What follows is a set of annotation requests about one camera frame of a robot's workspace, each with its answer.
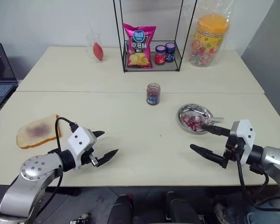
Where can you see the clear plastic bag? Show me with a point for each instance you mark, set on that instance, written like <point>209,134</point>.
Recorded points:
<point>220,58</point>

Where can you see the open blue label jam jar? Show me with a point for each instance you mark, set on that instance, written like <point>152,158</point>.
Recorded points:
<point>152,95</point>

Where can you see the clear drinking glass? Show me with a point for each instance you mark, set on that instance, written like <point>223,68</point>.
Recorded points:
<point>91,44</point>

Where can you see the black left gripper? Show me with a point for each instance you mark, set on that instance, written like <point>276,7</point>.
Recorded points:
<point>87,157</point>

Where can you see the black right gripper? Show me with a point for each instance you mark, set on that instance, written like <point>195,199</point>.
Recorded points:
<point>233,147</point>

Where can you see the grey shoe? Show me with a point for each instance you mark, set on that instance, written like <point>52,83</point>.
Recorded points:
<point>221,213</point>

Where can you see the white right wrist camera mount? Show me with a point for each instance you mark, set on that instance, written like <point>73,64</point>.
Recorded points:
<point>246,137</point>

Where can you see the metal spoon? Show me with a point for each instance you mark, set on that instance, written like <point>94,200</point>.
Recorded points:
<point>218,119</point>

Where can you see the red object in glass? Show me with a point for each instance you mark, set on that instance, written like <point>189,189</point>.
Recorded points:
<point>98,52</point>

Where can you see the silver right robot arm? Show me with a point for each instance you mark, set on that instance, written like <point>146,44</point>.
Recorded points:
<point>275,161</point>

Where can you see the round steel plate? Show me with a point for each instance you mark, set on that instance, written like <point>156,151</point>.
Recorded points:
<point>186,116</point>

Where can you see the red label jar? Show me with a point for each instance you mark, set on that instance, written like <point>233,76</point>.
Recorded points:
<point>160,57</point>

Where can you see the blue jeans leg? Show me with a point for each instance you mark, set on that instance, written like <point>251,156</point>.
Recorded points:
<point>268,214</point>

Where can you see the bread slice with jam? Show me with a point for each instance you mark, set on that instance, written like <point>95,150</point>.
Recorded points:
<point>37,133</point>

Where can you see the dark laptop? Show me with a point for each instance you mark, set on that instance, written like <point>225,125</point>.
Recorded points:
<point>0,93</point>

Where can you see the dark rounded shape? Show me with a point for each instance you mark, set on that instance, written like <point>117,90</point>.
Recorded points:
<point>179,210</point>
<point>122,210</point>

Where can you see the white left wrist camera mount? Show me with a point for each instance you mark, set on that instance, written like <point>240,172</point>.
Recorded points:
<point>80,140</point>

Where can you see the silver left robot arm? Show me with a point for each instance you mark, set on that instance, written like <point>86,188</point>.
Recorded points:
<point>30,172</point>

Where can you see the pink potato chips bag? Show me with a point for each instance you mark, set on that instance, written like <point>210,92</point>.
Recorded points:
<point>140,46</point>

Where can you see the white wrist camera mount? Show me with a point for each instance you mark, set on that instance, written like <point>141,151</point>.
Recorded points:
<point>246,137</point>
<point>80,140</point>

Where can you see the candy jar orange lid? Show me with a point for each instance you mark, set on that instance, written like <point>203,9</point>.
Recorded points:
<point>207,42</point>

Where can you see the closed blue label jar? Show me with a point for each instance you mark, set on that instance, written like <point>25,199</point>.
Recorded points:
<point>170,54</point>

